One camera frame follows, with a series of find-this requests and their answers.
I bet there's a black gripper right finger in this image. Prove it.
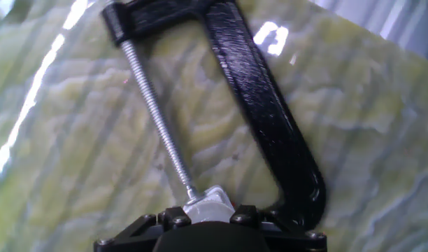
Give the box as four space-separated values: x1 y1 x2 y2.
229 204 328 252

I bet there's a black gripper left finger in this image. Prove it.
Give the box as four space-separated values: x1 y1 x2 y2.
93 206 193 252

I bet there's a white light bulb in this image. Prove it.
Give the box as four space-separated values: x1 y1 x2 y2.
183 201 236 224

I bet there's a black C-clamp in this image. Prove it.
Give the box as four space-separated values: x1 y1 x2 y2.
101 0 327 231

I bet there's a green marble pattern mat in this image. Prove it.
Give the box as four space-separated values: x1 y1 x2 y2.
0 0 428 252

